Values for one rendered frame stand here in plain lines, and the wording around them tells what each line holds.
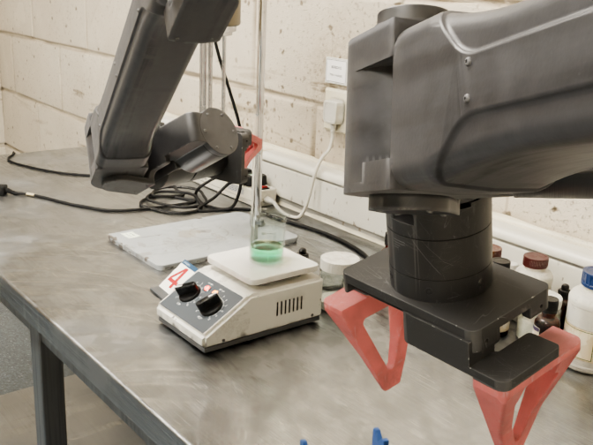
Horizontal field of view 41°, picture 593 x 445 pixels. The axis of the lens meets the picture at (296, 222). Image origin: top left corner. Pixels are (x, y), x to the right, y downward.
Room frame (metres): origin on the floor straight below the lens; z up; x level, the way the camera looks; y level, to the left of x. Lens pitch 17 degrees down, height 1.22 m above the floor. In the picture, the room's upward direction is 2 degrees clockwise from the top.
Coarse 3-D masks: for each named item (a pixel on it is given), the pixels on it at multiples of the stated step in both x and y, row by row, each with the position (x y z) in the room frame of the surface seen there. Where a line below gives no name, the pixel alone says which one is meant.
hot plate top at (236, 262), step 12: (228, 252) 1.08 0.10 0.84; (240, 252) 1.09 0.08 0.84; (288, 252) 1.10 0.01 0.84; (216, 264) 1.04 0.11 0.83; (228, 264) 1.03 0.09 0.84; (240, 264) 1.04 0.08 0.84; (252, 264) 1.04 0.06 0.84; (276, 264) 1.04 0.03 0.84; (288, 264) 1.04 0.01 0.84; (300, 264) 1.05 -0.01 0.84; (312, 264) 1.05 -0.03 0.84; (240, 276) 1.00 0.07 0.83; (252, 276) 0.99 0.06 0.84; (264, 276) 0.99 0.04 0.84; (276, 276) 1.00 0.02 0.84; (288, 276) 1.01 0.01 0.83
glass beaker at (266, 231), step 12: (264, 204) 1.08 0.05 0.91; (276, 204) 1.08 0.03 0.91; (252, 216) 1.04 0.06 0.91; (264, 216) 1.08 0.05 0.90; (276, 216) 1.08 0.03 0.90; (288, 216) 1.05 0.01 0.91; (252, 228) 1.04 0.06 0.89; (264, 228) 1.03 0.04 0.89; (276, 228) 1.04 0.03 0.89; (252, 240) 1.04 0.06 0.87; (264, 240) 1.03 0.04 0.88; (276, 240) 1.04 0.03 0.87; (252, 252) 1.04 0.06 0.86; (264, 252) 1.03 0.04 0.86; (276, 252) 1.04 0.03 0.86; (264, 264) 1.03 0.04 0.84
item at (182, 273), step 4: (176, 268) 1.16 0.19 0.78; (180, 268) 1.16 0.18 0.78; (184, 268) 1.15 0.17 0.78; (188, 268) 1.15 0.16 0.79; (176, 272) 1.15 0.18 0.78; (180, 272) 1.15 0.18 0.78; (184, 272) 1.14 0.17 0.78; (188, 272) 1.14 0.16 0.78; (192, 272) 1.13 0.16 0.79; (172, 276) 1.15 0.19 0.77; (176, 276) 1.14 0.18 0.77; (180, 276) 1.14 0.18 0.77; (184, 276) 1.13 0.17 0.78; (188, 276) 1.13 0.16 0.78; (168, 280) 1.15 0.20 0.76; (172, 280) 1.14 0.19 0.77; (176, 280) 1.14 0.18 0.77; (180, 280) 1.13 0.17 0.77; (184, 280) 1.13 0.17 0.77; (164, 284) 1.14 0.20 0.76; (168, 284) 1.14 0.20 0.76; (172, 284) 1.13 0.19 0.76; (176, 284) 1.13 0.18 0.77; (168, 288) 1.13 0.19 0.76; (172, 288) 1.12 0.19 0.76
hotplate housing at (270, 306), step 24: (240, 288) 0.99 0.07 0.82; (264, 288) 1.00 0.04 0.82; (288, 288) 1.01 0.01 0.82; (312, 288) 1.03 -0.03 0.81; (168, 312) 1.00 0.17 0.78; (240, 312) 0.96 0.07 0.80; (264, 312) 0.98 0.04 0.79; (288, 312) 1.01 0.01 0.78; (312, 312) 1.04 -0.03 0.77; (192, 336) 0.94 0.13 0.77; (216, 336) 0.93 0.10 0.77; (240, 336) 0.96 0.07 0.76
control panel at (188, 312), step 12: (192, 276) 1.05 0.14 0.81; (204, 276) 1.04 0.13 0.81; (204, 288) 1.01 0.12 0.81; (216, 288) 1.01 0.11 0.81; (168, 300) 1.02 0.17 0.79; (180, 300) 1.01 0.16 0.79; (192, 300) 1.00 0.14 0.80; (228, 300) 0.97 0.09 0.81; (240, 300) 0.97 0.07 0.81; (180, 312) 0.99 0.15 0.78; (192, 312) 0.98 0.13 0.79; (192, 324) 0.95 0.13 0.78; (204, 324) 0.95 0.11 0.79
